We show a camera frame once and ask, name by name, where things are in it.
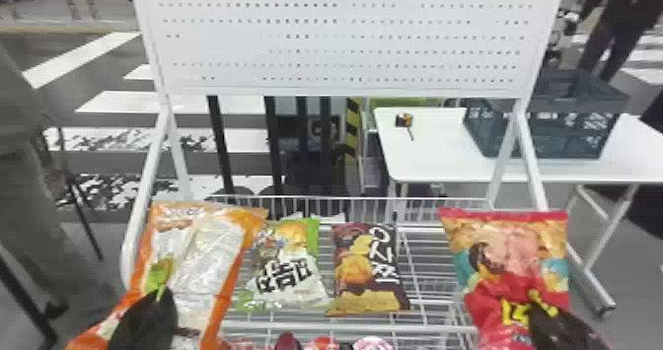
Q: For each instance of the orange cereal bag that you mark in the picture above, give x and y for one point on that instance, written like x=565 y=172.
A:
x=207 y=259

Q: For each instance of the brown snack packet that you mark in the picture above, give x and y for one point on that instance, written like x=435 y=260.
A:
x=365 y=274

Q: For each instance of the white side table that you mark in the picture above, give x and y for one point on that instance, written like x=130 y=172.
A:
x=440 y=150

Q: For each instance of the red snack packet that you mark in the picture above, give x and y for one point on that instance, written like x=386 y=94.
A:
x=510 y=253

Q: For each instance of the dark blue crate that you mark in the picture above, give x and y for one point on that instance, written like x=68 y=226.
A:
x=570 y=129

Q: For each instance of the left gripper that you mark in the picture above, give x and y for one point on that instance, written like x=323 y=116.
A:
x=140 y=336

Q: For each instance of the striped post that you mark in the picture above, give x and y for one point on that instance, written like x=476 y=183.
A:
x=353 y=127

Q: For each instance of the person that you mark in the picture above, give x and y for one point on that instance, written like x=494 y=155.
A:
x=621 y=15

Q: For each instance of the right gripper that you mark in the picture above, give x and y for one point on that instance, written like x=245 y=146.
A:
x=580 y=336

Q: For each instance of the pink noodle cup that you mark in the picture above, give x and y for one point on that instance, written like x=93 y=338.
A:
x=373 y=343

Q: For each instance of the green snack packet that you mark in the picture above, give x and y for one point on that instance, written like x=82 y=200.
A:
x=287 y=269

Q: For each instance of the red noodle cup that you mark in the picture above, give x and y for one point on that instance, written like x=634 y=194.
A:
x=321 y=344

